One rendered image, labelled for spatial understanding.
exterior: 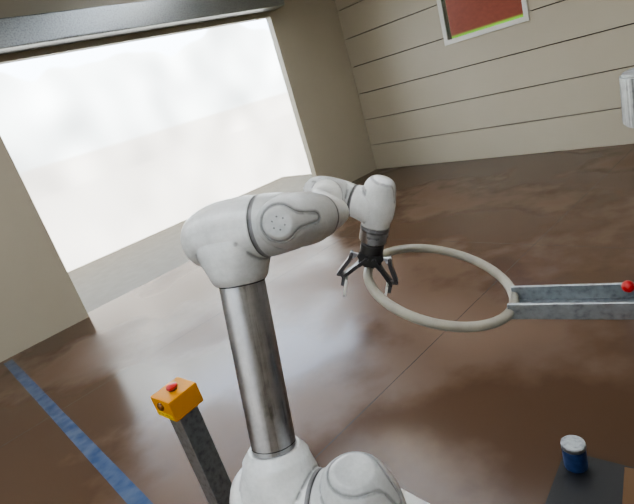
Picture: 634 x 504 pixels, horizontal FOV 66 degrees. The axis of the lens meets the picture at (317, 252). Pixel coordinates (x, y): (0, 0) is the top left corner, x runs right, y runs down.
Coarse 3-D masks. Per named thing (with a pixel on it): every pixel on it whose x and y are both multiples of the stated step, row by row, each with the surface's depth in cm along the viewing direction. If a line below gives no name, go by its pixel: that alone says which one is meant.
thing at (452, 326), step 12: (384, 252) 168; (396, 252) 171; (408, 252) 175; (432, 252) 175; (444, 252) 174; (456, 252) 173; (480, 264) 168; (372, 276) 154; (504, 276) 159; (372, 288) 148; (384, 300) 142; (516, 300) 147; (396, 312) 139; (408, 312) 138; (504, 312) 141; (420, 324) 136; (432, 324) 135; (444, 324) 134; (456, 324) 134; (468, 324) 135; (480, 324) 135; (492, 324) 136
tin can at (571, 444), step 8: (568, 440) 216; (576, 440) 215; (568, 448) 212; (576, 448) 211; (584, 448) 210; (568, 456) 213; (576, 456) 211; (584, 456) 212; (568, 464) 215; (576, 464) 212; (584, 464) 213; (576, 472) 214
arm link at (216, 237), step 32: (192, 224) 100; (224, 224) 96; (192, 256) 101; (224, 256) 97; (256, 256) 98; (224, 288) 100; (256, 288) 101; (256, 320) 100; (256, 352) 101; (256, 384) 101; (256, 416) 102; (288, 416) 105; (256, 448) 104; (288, 448) 104; (256, 480) 102; (288, 480) 101
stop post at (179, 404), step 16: (192, 384) 166; (160, 400) 163; (176, 400) 161; (192, 400) 166; (176, 416) 161; (192, 416) 168; (176, 432) 171; (192, 432) 168; (208, 432) 173; (192, 448) 169; (208, 448) 173; (192, 464) 175; (208, 464) 173; (208, 480) 173; (224, 480) 179; (208, 496) 180; (224, 496) 179
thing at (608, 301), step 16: (512, 288) 151; (528, 288) 149; (544, 288) 147; (560, 288) 145; (576, 288) 143; (592, 288) 141; (608, 288) 139; (512, 304) 142; (528, 304) 140; (544, 304) 138; (560, 304) 136; (576, 304) 134; (592, 304) 132; (608, 304) 130; (624, 304) 128
